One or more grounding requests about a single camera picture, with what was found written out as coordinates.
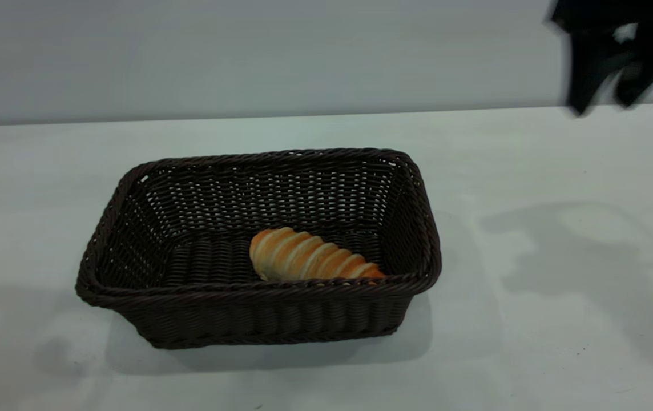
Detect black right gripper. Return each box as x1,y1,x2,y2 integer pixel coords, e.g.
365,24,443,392
548,0,653,117

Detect ridged orange bread roll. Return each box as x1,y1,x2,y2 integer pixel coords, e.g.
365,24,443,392
249,227,387,282

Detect dark brown wicker basket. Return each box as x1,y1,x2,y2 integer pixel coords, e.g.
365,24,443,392
75,147,442,349

